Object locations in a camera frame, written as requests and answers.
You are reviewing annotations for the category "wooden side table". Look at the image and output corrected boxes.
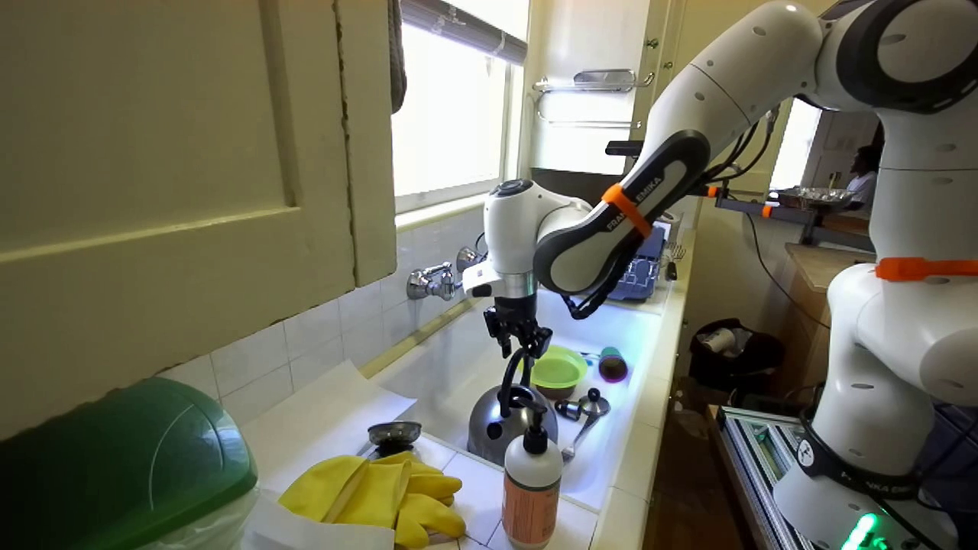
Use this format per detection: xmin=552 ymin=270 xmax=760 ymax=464
xmin=782 ymin=238 xmax=880 ymax=408

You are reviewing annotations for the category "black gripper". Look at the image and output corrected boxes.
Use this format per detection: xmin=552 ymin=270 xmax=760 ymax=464
xmin=479 ymin=295 xmax=555 ymax=408

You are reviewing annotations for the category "metal sink strainer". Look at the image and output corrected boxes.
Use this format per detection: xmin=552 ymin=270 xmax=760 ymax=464
xmin=362 ymin=418 xmax=424 ymax=458

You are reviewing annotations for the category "steel kettle with black handle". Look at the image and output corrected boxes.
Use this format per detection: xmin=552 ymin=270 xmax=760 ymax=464
xmin=463 ymin=348 xmax=563 ymax=470

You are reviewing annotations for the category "window with cream frame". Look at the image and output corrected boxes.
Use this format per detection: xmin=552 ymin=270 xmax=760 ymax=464
xmin=388 ymin=0 xmax=531 ymax=223

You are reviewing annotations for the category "chrome wall faucet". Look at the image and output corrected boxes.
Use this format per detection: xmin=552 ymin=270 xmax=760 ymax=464
xmin=404 ymin=236 xmax=494 ymax=306

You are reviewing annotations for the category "white sink basin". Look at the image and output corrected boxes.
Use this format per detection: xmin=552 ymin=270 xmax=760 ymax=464
xmin=369 ymin=294 xmax=676 ymax=513

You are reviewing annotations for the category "tall white cupboard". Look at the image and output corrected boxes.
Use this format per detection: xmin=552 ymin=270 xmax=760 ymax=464
xmin=526 ymin=0 xmax=661 ymax=178

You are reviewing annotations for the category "yellow-green plastic bowl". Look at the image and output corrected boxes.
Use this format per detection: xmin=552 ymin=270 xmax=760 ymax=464
xmin=530 ymin=346 xmax=592 ymax=402

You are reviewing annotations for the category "small purple cup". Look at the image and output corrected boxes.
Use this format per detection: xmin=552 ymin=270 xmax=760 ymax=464
xmin=596 ymin=346 xmax=633 ymax=386

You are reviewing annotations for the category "orange cable strap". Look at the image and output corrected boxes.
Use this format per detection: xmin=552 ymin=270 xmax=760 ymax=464
xmin=598 ymin=181 xmax=653 ymax=238

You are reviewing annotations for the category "orange soap pump bottle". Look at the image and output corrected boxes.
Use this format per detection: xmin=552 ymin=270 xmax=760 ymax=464
xmin=501 ymin=407 xmax=566 ymax=550

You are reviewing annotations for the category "blue patterned box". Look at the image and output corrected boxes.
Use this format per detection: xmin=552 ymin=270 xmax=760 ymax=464
xmin=609 ymin=221 xmax=673 ymax=306

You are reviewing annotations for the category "white cabinet door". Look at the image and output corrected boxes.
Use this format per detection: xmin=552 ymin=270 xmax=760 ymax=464
xmin=0 ymin=0 xmax=400 ymax=443

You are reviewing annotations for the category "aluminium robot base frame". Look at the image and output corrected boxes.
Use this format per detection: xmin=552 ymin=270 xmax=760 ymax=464
xmin=711 ymin=402 xmax=978 ymax=550

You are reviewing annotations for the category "dark hanging cloth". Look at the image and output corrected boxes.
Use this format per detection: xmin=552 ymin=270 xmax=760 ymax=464
xmin=386 ymin=0 xmax=410 ymax=116

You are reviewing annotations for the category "white bin with green lid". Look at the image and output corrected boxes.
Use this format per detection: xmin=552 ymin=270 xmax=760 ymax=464
xmin=0 ymin=375 xmax=260 ymax=550

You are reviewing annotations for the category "metal wall rail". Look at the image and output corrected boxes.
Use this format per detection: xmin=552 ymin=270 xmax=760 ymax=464
xmin=530 ymin=63 xmax=641 ymax=100

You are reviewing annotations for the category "black trash bin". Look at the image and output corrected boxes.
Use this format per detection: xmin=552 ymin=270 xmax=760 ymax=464
xmin=686 ymin=314 xmax=787 ymax=394

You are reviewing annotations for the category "black clamp bar with orange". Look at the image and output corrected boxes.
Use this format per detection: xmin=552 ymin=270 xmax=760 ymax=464
xmin=705 ymin=181 xmax=880 ymax=251

